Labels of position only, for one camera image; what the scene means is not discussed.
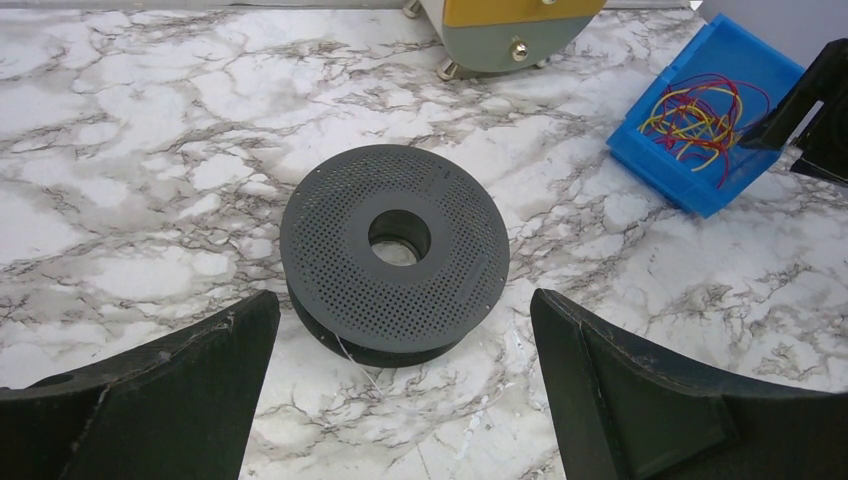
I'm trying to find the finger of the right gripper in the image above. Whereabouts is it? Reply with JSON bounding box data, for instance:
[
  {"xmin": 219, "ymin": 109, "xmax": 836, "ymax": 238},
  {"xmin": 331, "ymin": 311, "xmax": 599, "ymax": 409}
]
[
  {"xmin": 790, "ymin": 93, "xmax": 847, "ymax": 187},
  {"xmin": 738, "ymin": 38, "xmax": 847, "ymax": 150}
]

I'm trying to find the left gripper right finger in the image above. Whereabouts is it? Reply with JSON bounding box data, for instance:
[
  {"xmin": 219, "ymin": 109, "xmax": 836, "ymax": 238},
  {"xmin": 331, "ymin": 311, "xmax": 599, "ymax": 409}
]
[{"xmin": 530, "ymin": 289, "xmax": 847, "ymax": 479}]

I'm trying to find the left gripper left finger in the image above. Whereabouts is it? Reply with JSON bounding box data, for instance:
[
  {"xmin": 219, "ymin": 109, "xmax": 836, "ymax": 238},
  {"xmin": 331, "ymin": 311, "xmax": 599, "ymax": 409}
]
[{"xmin": 1, "ymin": 290, "xmax": 280, "ymax": 479}]

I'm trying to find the blue plastic bin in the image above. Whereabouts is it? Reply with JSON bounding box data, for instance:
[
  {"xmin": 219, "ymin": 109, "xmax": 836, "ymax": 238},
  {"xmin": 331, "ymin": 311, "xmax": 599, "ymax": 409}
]
[{"xmin": 607, "ymin": 15, "xmax": 805, "ymax": 218}]

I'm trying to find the black cable spool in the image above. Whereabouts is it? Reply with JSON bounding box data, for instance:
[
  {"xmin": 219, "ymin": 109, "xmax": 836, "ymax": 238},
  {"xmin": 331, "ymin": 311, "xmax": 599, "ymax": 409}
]
[{"xmin": 280, "ymin": 144, "xmax": 510, "ymax": 368}]

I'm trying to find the round cream drawer cabinet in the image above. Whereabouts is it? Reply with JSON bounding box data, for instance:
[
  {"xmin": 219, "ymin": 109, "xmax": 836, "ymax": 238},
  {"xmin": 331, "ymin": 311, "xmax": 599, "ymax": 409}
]
[{"xmin": 402, "ymin": 0, "xmax": 606, "ymax": 81}]

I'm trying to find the bundle of coloured wires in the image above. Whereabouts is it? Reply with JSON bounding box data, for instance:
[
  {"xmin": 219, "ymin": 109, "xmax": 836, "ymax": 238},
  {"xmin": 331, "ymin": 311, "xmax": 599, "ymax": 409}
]
[{"xmin": 637, "ymin": 72, "xmax": 773, "ymax": 190}]

